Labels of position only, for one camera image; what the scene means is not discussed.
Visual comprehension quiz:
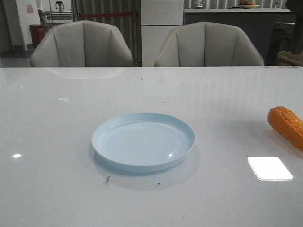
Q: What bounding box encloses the light blue round plate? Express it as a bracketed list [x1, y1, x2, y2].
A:
[92, 113, 195, 173]

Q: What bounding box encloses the orange toy corn cob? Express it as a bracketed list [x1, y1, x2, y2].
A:
[267, 106, 303, 152]

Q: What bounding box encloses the grey armchair on right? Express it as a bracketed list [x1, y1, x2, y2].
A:
[154, 22, 264, 67]

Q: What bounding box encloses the grey armchair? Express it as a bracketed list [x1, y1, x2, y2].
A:
[30, 20, 133, 67]
[154, 22, 264, 67]

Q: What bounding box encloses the white cabinet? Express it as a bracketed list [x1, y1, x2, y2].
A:
[141, 0, 184, 67]

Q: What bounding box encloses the grey armchair on left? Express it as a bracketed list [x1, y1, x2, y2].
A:
[30, 20, 133, 67]

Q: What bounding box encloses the red barrier belt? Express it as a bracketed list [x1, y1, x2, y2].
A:
[80, 11, 135, 18]

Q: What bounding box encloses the red trash bin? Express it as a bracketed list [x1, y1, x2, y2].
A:
[29, 24, 45, 47]

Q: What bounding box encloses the grey counter with white top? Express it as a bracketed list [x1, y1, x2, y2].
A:
[183, 9, 295, 61]

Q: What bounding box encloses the fruit bowl on counter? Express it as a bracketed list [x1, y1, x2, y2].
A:
[238, 0, 260, 9]

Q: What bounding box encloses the beige cushion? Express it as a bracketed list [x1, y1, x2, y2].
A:
[277, 51, 303, 66]

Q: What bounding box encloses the person in background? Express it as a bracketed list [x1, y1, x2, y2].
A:
[285, 0, 303, 58]

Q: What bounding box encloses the barrier post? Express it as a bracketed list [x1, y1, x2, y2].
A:
[132, 11, 139, 66]

